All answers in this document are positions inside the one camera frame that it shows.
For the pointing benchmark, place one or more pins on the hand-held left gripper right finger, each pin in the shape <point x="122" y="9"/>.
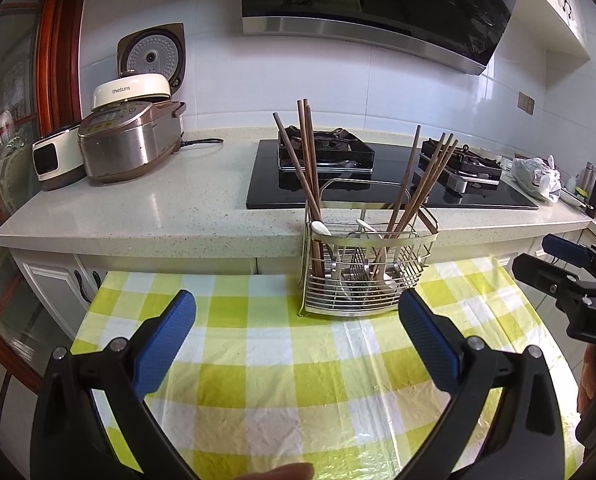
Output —
<point x="430" y="345"/>

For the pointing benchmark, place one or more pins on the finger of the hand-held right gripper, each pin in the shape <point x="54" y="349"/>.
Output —
<point x="543" y="272"/>
<point x="565" y="250"/>

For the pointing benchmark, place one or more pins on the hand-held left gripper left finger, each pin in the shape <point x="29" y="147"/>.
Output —
<point x="165" y="345"/>

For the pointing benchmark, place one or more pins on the large white ladle spoon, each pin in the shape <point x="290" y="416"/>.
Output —
<point x="365" y="224"/>

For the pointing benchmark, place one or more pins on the small white ceramic spoon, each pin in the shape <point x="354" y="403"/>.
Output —
<point x="321" y="228"/>

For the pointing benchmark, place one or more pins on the set of wooden chopsticks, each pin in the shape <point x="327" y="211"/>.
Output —
<point x="310" y="160"/>

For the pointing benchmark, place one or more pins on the person's right hand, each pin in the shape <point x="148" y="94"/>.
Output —
<point x="588" y="385"/>

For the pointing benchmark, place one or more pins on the person's left hand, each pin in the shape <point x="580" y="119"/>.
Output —
<point x="278" y="472"/>

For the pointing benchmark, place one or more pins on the white plastic bag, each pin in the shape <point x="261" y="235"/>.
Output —
<point x="533" y="177"/>

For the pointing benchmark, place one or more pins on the silver hob knob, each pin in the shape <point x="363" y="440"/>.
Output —
<point x="461" y="187"/>

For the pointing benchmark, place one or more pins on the black burner grate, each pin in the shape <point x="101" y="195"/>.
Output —
<point x="478" y="165"/>
<point x="348" y="147"/>

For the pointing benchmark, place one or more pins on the white speckled stone countertop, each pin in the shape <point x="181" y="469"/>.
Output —
<point x="178" y="195"/>

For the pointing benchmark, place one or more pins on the black glass gas hob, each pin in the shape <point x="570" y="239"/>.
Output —
<point x="268" y="180"/>

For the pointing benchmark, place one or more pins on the silver brown rice cooker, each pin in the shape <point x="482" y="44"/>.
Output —
<point x="123" y="150"/>

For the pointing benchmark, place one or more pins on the small white brown appliance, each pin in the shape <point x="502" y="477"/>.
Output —
<point x="65" y="152"/>

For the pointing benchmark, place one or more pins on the white domed appliance lid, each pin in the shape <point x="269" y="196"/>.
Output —
<point x="133" y="91"/>

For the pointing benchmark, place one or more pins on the red framed glass door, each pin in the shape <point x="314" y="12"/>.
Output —
<point x="58" y="60"/>

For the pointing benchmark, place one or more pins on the bronze wall socket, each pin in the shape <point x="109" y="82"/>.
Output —
<point x="526" y="102"/>

